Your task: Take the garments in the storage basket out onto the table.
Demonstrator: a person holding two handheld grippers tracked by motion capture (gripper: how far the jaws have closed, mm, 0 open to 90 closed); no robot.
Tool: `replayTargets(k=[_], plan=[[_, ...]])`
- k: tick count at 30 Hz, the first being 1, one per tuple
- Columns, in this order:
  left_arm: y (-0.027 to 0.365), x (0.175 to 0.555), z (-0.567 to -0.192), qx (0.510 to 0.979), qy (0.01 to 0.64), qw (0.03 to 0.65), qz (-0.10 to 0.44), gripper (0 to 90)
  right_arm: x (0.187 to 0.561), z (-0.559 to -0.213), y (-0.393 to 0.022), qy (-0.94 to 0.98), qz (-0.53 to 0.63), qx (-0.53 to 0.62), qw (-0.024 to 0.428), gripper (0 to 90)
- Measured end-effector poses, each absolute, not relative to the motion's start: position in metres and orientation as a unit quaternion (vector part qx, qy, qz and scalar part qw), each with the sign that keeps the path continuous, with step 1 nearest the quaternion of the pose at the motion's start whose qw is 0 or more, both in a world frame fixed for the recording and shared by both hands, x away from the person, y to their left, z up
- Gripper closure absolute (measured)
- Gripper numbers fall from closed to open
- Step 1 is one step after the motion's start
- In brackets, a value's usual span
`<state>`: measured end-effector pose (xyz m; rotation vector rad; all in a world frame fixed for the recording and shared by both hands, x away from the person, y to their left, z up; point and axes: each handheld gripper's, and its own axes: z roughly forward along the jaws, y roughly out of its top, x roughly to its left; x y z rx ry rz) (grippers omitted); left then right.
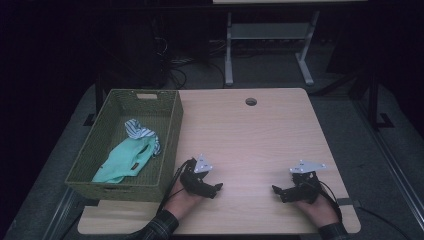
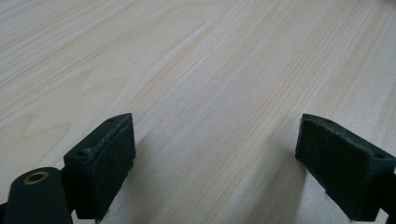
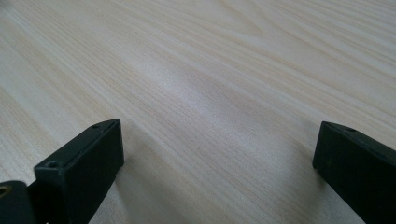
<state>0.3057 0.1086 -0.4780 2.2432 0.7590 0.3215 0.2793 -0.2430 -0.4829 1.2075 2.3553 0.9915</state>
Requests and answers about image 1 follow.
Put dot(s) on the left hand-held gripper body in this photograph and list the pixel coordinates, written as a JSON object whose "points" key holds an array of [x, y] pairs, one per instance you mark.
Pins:
{"points": [[191, 178]]}

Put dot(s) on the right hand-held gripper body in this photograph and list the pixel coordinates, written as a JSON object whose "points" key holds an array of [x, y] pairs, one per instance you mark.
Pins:
{"points": [[305, 190]]}

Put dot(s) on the mint green pet garment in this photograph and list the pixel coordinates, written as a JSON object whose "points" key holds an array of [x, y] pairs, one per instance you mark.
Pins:
{"points": [[125, 160]]}

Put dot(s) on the green woven basket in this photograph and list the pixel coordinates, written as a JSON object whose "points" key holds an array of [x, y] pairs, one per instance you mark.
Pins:
{"points": [[100, 143]]}

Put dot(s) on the person's left hand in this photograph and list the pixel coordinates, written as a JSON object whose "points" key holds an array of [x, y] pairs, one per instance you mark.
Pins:
{"points": [[181, 203]]}

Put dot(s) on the person's right hand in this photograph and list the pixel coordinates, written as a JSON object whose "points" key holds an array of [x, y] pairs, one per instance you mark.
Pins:
{"points": [[321, 211]]}

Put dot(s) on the grey metal stand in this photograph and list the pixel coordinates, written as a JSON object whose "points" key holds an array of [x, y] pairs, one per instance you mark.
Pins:
{"points": [[266, 31]]}

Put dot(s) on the aluminium floor rail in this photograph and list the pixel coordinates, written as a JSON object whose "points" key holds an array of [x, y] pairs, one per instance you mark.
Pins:
{"points": [[393, 166], [61, 213]]}

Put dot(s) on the black frame post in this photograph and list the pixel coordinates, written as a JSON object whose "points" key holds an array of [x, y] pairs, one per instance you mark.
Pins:
{"points": [[374, 100], [99, 96]]}

